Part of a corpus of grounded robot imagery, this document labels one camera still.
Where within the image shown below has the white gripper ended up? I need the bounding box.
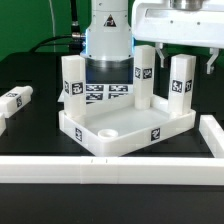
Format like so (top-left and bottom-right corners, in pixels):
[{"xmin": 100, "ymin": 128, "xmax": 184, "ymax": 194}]
[{"xmin": 132, "ymin": 0, "xmax": 224, "ymax": 74}]

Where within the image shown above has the white desk top tray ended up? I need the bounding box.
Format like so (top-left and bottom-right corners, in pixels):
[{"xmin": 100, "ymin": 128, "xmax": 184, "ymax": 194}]
[{"xmin": 59, "ymin": 94, "xmax": 196, "ymax": 157}]

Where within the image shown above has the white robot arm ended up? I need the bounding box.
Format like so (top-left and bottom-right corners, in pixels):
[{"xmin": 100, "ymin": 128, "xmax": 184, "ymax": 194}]
[{"xmin": 81, "ymin": 0, "xmax": 224, "ymax": 74}]

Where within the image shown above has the white right obstacle rail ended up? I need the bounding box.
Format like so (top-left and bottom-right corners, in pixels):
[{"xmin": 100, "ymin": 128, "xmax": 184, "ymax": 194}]
[{"xmin": 199, "ymin": 115, "xmax": 224, "ymax": 159}]

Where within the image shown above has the white obstacle rail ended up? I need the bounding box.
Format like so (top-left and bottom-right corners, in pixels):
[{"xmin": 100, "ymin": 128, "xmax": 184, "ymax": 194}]
[
  {"xmin": 199, "ymin": 115, "xmax": 224, "ymax": 159},
  {"xmin": 0, "ymin": 156, "xmax": 224, "ymax": 186}
]

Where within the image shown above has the white marker base plate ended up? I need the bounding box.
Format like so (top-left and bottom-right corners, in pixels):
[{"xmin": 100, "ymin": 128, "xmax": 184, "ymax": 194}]
[{"xmin": 57, "ymin": 83, "xmax": 136, "ymax": 105}]

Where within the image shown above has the black cable with connector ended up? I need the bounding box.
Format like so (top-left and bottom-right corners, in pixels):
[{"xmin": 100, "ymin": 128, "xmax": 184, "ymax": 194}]
[{"xmin": 27, "ymin": 0, "xmax": 88, "ymax": 54}]

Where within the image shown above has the white thin cable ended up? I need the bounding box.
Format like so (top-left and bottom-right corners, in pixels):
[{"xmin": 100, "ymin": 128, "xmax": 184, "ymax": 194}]
[{"xmin": 48, "ymin": 0, "xmax": 57, "ymax": 38}]

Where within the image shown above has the white front obstacle rail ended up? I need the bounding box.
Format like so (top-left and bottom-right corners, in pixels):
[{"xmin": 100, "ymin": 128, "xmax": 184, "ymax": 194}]
[{"xmin": 0, "ymin": 156, "xmax": 224, "ymax": 186}]

